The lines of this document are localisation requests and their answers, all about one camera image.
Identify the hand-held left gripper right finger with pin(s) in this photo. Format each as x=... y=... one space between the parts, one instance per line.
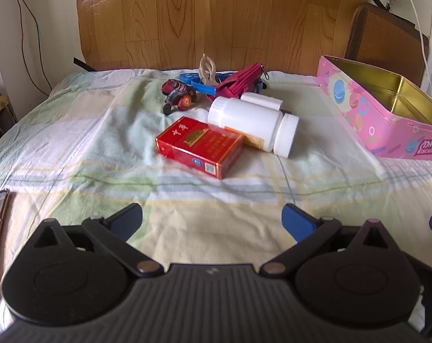
x=298 y=221

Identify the small white bottle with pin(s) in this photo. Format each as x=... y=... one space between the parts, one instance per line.
x=262 y=100

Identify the red toy motorcycle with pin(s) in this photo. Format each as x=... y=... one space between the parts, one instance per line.
x=178 y=96

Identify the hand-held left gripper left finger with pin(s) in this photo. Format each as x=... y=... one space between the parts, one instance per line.
x=128 y=218

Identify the translucent hair claw clip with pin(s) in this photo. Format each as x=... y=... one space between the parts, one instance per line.
x=204 y=68

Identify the brown woven mat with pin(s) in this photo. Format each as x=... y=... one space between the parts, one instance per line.
x=380 y=35

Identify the large white pill bottle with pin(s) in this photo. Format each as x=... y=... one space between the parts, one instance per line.
x=251 y=121

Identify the pink biscuit tin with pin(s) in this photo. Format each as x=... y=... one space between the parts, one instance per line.
x=348 y=103

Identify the red cigarette box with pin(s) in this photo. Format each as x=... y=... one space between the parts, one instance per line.
x=198 y=146

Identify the black tape strip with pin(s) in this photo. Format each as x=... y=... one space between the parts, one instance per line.
x=83 y=64

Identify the wood grain panel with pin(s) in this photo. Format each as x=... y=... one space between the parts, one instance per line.
x=166 y=18

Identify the pale checked bed sheet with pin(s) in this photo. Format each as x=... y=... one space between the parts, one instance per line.
x=94 y=157

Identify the magenta zip pouch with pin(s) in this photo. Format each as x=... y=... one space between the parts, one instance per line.
x=237 y=82

